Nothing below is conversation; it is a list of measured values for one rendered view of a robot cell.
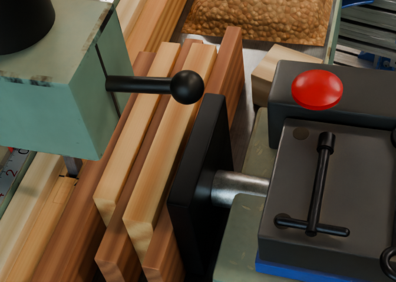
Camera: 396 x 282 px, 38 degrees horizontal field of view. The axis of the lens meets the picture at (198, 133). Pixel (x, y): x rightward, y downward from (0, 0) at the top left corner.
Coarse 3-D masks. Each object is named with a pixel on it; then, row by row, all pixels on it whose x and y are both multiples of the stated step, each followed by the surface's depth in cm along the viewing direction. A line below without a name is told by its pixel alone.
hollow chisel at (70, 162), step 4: (64, 156) 42; (68, 156) 42; (64, 160) 42; (68, 160) 42; (72, 160) 42; (76, 160) 42; (80, 160) 43; (68, 164) 42; (72, 164) 42; (76, 164) 42; (80, 164) 43; (68, 168) 43; (72, 168) 42; (76, 168) 42; (80, 168) 43; (68, 172) 43; (72, 172) 43; (76, 172) 43; (72, 176) 43; (76, 176) 43
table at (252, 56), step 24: (192, 0) 60; (336, 0) 58; (336, 24) 56; (264, 48) 54; (312, 48) 54; (240, 96) 51; (240, 120) 49; (240, 144) 48; (240, 168) 46; (216, 240) 42
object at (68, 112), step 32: (64, 0) 34; (64, 32) 33; (96, 32) 32; (0, 64) 31; (32, 64) 31; (64, 64) 31; (96, 64) 33; (128, 64) 37; (0, 96) 32; (32, 96) 32; (64, 96) 31; (96, 96) 33; (128, 96) 38; (0, 128) 35; (32, 128) 34; (64, 128) 33; (96, 128) 34; (96, 160) 35
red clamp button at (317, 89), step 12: (312, 72) 35; (324, 72) 35; (300, 84) 34; (312, 84) 34; (324, 84) 34; (336, 84) 34; (300, 96) 34; (312, 96) 33; (324, 96) 33; (336, 96) 33; (312, 108) 34; (324, 108) 33
